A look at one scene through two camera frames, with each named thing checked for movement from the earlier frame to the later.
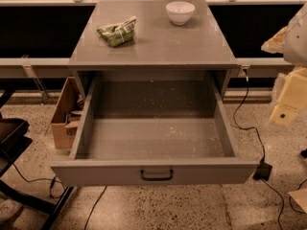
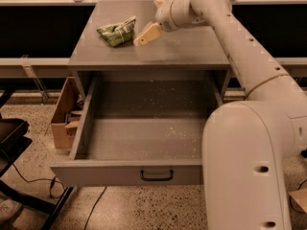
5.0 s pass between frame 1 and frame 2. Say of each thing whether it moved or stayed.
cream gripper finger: moved
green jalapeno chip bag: stayed
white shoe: stayed
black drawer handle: stayed
